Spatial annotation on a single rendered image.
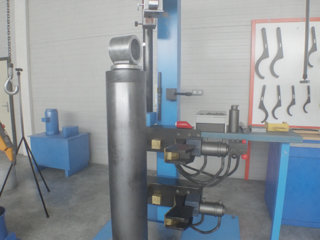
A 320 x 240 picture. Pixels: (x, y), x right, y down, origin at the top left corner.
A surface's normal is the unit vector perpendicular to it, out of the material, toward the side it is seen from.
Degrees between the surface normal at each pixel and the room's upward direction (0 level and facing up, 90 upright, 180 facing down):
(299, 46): 90
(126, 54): 115
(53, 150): 90
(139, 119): 90
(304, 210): 90
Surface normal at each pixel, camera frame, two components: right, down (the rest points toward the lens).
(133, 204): 0.39, 0.12
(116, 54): -0.32, 0.54
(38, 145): -0.28, 0.13
